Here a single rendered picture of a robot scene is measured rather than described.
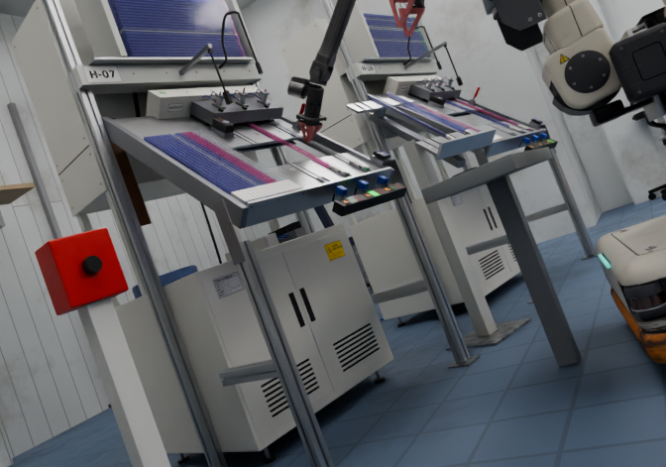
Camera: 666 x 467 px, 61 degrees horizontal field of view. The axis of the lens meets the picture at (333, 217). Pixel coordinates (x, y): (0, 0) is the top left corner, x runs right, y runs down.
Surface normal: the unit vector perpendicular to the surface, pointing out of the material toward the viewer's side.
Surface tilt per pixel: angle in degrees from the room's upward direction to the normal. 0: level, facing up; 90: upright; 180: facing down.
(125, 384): 90
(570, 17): 90
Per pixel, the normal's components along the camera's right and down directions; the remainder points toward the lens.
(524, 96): -0.48, 0.14
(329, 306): 0.68, -0.29
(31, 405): 0.80, -0.33
